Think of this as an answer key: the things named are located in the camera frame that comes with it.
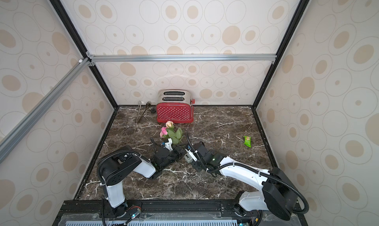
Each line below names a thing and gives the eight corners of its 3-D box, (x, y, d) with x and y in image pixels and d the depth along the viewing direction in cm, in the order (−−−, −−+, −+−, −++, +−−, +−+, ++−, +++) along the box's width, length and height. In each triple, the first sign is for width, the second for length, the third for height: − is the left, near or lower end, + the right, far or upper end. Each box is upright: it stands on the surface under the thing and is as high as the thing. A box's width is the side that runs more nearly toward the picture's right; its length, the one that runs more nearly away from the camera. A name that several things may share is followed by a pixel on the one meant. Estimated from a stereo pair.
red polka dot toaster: (160, 124, 111) (155, 106, 96) (163, 107, 123) (159, 89, 108) (194, 124, 111) (194, 106, 96) (193, 107, 123) (194, 89, 108)
